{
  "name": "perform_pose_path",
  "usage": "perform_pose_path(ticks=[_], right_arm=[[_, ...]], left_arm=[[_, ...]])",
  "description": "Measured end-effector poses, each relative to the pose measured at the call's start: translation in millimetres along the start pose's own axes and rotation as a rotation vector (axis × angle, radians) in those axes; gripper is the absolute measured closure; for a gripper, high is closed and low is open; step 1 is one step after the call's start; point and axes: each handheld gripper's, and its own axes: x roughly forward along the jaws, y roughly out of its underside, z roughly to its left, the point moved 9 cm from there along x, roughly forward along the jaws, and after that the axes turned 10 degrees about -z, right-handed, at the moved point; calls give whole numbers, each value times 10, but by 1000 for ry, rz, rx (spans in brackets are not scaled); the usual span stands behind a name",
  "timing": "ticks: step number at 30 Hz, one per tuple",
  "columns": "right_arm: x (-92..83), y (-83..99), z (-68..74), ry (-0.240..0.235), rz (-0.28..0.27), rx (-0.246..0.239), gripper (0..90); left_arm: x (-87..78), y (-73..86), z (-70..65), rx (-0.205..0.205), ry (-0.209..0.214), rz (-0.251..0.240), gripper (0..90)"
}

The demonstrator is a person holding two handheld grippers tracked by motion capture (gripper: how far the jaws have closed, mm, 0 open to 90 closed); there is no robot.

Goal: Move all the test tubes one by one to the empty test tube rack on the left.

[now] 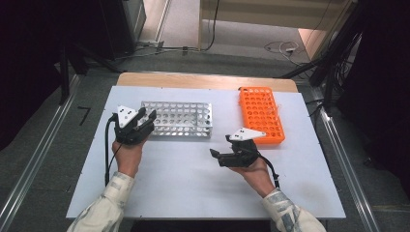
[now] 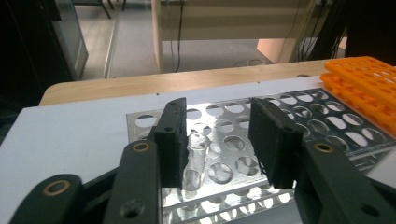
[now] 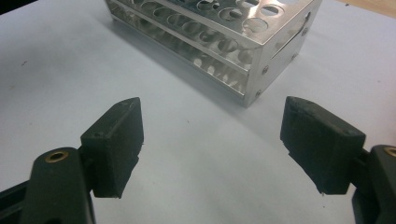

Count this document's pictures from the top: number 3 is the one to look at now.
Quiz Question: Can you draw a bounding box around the silver metal test tube rack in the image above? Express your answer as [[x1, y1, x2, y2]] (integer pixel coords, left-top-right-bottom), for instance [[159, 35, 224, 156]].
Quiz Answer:
[[104, 0, 323, 108]]

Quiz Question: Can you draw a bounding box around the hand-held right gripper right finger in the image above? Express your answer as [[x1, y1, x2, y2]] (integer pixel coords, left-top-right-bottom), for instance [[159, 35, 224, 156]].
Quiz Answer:
[[279, 95, 367, 196]]

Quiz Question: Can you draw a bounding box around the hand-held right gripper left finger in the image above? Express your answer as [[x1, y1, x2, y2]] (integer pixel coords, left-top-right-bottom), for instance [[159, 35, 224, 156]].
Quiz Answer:
[[79, 96, 145, 200]]

